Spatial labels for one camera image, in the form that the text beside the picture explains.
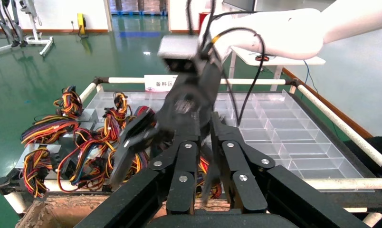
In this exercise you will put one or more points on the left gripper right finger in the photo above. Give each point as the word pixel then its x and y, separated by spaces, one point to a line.
pixel 241 176

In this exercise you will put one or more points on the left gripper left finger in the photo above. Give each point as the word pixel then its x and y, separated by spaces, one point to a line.
pixel 186 163

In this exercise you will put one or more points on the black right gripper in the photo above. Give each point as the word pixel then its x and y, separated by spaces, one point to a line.
pixel 191 100

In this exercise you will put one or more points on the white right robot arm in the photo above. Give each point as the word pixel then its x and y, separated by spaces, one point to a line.
pixel 288 31

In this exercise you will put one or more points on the clear plastic divided tray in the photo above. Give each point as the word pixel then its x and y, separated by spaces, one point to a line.
pixel 304 141

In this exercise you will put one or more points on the white sign Chinese text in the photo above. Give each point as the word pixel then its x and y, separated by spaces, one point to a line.
pixel 158 84

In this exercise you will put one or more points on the red black small tool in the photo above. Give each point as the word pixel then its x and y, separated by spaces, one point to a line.
pixel 261 58

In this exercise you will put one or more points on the brown divided cardboard box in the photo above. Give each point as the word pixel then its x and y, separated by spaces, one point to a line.
pixel 52 210

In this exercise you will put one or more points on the white table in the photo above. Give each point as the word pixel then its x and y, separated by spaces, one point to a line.
pixel 307 62

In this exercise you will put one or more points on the black bulky object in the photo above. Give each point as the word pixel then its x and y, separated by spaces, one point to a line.
pixel 373 151

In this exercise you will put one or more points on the red cabinet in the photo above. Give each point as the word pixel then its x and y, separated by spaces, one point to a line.
pixel 203 20

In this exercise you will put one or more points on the blue pallet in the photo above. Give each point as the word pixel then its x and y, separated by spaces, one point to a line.
pixel 137 13

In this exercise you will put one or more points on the dark monitor screen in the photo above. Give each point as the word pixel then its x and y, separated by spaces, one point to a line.
pixel 238 4

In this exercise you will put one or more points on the white floor stand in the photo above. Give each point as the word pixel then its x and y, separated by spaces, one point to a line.
pixel 36 39

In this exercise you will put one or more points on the dark legged robot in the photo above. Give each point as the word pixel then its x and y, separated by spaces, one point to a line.
pixel 16 31

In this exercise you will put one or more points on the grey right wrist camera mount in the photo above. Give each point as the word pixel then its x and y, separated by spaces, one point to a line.
pixel 178 50

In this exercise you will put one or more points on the yellow wall device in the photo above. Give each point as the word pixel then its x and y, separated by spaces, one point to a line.
pixel 81 25

